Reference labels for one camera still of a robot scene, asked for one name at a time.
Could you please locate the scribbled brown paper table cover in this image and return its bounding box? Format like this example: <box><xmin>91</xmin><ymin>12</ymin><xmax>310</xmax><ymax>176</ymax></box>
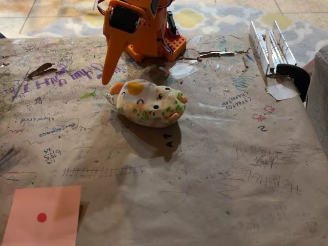
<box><xmin>0</xmin><ymin>32</ymin><xmax>328</xmax><ymax>246</ymax></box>

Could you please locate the orange robot arm with base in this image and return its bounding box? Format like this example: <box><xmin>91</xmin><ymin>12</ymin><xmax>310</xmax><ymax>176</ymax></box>
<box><xmin>124</xmin><ymin>0</ymin><xmax>187</xmax><ymax>63</ymax></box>

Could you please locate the grey fabric sofa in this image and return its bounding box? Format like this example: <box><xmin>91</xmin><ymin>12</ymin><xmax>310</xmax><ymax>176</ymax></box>
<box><xmin>305</xmin><ymin>44</ymin><xmax>328</xmax><ymax>154</ymax></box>

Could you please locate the silver metal channel rail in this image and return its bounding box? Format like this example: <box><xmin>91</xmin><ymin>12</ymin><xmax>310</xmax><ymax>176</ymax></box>
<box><xmin>249</xmin><ymin>20</ymin><xmax>298</xmax><ymax>77</ymax></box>

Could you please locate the patterned grey yellow rug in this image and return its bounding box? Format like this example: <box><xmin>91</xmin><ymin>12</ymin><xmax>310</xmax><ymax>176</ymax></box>
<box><xmin>24</xmin><ymin>0</ymin><xmax>328</xmax><ymax>68</ymax></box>

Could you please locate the red and white wire loop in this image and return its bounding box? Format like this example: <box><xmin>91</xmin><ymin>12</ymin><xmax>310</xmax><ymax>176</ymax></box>
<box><xmin>96</xmin><ymin>0</ymin><xmax>107</xmax><ymax>15</ymax></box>

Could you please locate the white spotted plush toy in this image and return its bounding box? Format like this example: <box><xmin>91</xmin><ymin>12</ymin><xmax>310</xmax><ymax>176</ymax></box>
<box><xmin>106</xmin><ymin>79</ymin><xmax>186</xmax><ymax>128</ymax></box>

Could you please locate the dried brown leaf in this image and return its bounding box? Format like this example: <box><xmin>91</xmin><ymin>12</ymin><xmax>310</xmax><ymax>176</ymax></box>
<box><xmin>25</xmin><ymin>62</ymin><xmax>58</xmax><ymax>80</ymax></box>

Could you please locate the clear tape patch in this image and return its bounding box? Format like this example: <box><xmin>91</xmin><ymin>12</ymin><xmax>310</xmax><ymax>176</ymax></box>
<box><xmin>168</xmin><ymin>62</ymin><xmax>200</xmax><ymax>80</ymax></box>
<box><xmin>264</xmin><ymin>83</ymin><xmax>301</xmax><ymax>101</ymax></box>

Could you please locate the pink paper sheet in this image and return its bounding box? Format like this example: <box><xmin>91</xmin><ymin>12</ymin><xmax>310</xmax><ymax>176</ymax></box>
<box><xmin>1</xmin><ymin>185</ymin><xmax>82</xmax><ymax>246</ymax></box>

